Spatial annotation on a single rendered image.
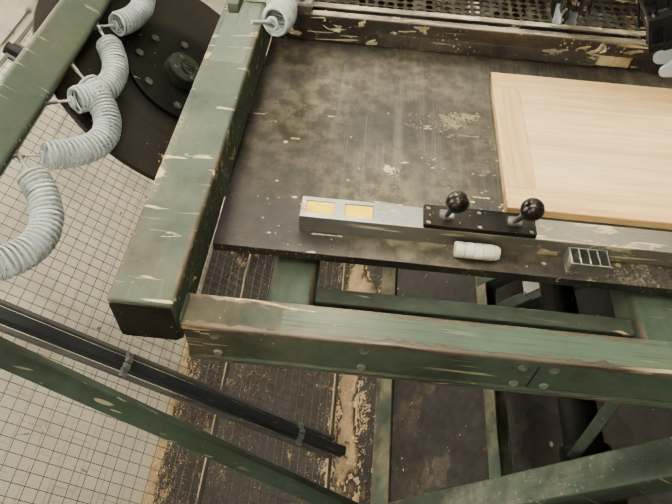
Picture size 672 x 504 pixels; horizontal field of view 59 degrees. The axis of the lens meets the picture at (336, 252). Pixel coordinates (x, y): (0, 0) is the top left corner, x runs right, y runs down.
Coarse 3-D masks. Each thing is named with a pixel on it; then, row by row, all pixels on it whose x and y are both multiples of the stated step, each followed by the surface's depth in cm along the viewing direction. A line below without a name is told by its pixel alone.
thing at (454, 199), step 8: (456, 192) 94; (464, 192) 94; (448, 200) 94; (456, 200) 93; (464, 200) 93; (448, 208) 95; (456, 208) 93; (464, 208) 94; (440, 216) 104; (448, 216) 103
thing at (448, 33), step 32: (256, 0) 137; (288, 32) 145; (320, 32) 145; (352, 32) 144; (384, 32) 143; (416, 32) 142; (448, 32) 142; (480, 32) 141; (512, 32) 140; (544, 32) 141; (576, 32) 143; (608, 32) 142; (640, 32) 143; (576, 64) 145; (640, 64) 143
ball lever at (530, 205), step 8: (528, 200) 94; (536, 200) 93; (520, 208) 95; (528, 208) 93; (536, 208) 93; (544, 208) 94; (512, 216) 105; (520, 216) 99; (528, 216) 94; (536, 216) 93; (512, 224) 104; (520, 224) 104
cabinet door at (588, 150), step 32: (512, 96) 133; (544, 96) 134; (576, 96) 135; (608, 96) 135; (640, 96) 135; (512, 128) 126; (544, 128) 127; (576, 128) 128; (608, 128) 128; (640, 128) 129; (512, 160) 120; (544, 160) 121; (576, 160) 121; (608, 160) 122; (640, 160) 122; (512, 192) 114; (544, 192) 114; (576, 192) 115; (608, 192) 116; (640, 192) 116; (640, 224) 112
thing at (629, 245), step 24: (312, 216) 105; (336, 216) 105; (384, 216) 106; (408, 216) 106; (408, 240) 107; (432, 240) 107; (456, 240) 106; (480, 240) 106; (504, 240) 105; (528, 240) 104; (552, 240) 104; (576, 240) 104; (600, 240) 105; (624, 240) 105; (648, 240) 105; (648, 264) 107
